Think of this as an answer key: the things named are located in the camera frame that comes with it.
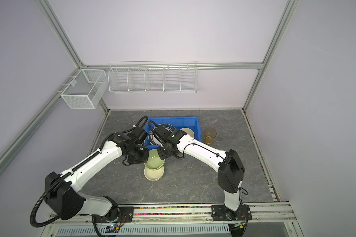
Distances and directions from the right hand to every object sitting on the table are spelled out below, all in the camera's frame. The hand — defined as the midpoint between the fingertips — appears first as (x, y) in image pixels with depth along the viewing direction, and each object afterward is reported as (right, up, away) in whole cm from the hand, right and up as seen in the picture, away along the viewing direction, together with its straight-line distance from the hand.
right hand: (164, 154), depth 80 cm
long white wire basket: (-10, +49, +19) cm, 53 cm away
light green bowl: (-6, -4, +1) cm, 7 cm away
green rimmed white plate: (-3, +11, -16) cm, 20 cm away
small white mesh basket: (-56, +40, +19) cm, 72 cm away
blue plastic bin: (+6, +18, +28) cm, 34 cm away
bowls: (-6, -12, +1) cm, 13 cm away
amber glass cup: (+29, +10, +25) cm, 40 cm away
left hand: (-9, -4, -3) cm, 10 cm away
